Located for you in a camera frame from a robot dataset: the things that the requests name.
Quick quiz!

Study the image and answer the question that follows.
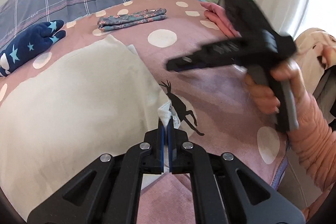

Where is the person right hand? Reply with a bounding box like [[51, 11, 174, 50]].
[[244, 45, 336, 115]]

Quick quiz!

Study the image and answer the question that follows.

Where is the navy star fleece garment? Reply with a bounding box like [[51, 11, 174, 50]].
[[1, 20, 66, 77]]

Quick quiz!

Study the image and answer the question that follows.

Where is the white t-shirt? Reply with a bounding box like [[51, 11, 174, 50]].
[[1, 36, 179, 218]]

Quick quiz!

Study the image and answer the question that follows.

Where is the pink polka dot blanket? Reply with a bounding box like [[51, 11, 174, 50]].
[[0, 0, 289, 224]]

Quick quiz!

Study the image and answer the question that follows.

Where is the pink folded clothes stack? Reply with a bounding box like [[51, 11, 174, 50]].
[[201, 2, 240, 38]]

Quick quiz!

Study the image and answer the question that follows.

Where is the floral folded garment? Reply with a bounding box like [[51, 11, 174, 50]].
[[97, 8, 167, 32]]

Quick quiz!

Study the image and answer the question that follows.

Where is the pink sleeved right forearm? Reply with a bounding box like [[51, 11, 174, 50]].
[[288, 93, 335, 221]]

